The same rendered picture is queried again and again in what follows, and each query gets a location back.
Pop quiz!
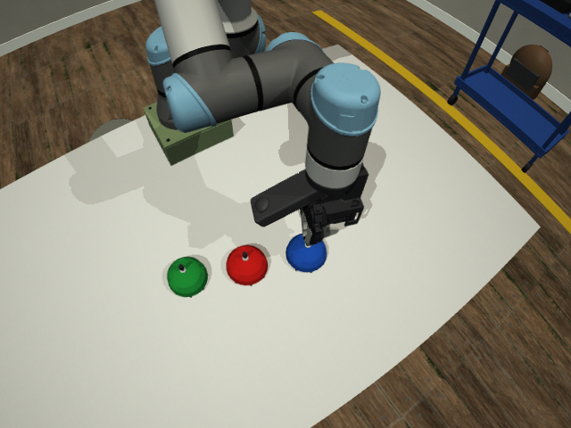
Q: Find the red dome bell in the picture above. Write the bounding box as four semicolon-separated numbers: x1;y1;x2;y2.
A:
226;245;268;285

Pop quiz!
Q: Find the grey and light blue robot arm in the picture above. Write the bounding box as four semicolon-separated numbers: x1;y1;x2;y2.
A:
145;0;381;226

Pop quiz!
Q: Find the blue bell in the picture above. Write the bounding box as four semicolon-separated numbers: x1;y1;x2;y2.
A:
285;234;327;273

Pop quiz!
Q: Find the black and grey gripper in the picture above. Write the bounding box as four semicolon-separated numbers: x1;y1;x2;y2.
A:
300;163;368;246

